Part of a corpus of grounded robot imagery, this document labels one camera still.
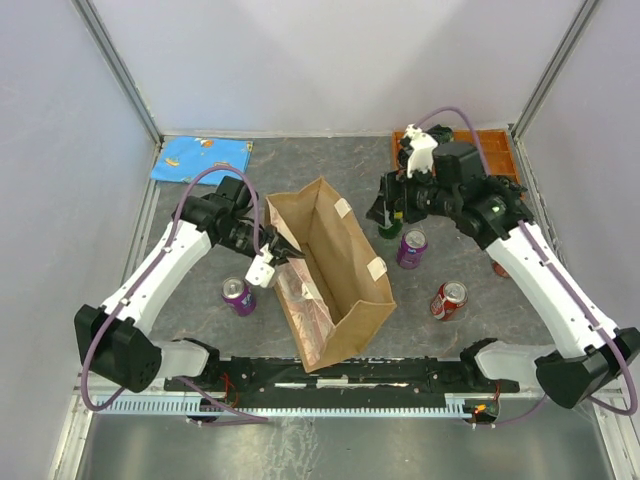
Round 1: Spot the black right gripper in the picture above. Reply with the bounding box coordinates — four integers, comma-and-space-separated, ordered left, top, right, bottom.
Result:
364, 163, 459, 230

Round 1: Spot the green glass bottle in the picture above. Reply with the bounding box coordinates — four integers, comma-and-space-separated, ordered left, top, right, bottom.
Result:
378, 212, 403, 239

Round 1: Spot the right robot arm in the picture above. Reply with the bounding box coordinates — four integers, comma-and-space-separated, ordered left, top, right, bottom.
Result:
366, 134, 639, 416

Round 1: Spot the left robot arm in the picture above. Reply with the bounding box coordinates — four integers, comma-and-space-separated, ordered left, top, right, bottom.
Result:
74, 176, 304, 393

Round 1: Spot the purple soda can right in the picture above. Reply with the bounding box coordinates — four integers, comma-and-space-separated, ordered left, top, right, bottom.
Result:
396, 229, 428, 269

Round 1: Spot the purple soda can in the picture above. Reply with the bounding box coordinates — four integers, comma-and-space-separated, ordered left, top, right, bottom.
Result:
221, 277, 256, 317
396, 229, 428, 269

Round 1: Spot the purple soda can left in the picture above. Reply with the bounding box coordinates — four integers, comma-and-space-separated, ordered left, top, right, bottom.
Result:
221, 277, 256, 317

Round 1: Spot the red cola can front right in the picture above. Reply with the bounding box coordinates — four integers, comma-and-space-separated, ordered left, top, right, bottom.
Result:
430, 281, 468, 321

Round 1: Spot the red cola can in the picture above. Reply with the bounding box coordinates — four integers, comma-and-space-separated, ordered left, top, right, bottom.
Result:
492, 260, 510, 278
430, 281, 468, 321

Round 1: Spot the blue patterned cloth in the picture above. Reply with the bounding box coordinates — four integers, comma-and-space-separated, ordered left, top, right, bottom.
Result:
151, 136, 253, 183

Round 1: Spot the orange wooden divided tray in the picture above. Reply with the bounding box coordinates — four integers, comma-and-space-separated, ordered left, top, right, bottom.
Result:
391, 129, 520, 183

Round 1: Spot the red cola can far right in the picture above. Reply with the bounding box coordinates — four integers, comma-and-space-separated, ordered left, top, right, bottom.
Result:
492, 260, 510, 278

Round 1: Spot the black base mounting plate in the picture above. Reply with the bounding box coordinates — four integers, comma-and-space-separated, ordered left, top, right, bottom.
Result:
193, 357, 520, 408

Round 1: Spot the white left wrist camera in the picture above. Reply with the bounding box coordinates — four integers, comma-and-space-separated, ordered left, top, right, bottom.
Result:
244, 253, 276, 289

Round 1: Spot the light blue cable duct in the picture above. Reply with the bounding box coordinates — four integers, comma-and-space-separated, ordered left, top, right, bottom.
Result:
102, 394, 471, 419

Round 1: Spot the right aluminium frame post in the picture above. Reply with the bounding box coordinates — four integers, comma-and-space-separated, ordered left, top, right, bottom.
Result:
510, 0, 601, 141

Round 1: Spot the aluminium frame post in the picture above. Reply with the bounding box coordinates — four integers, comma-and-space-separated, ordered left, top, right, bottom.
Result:
510, 0, 601, 141
71, 0, 164, 144

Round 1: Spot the left aluminium frame post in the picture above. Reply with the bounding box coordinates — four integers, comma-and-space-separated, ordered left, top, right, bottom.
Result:
71, 0, 164, 144

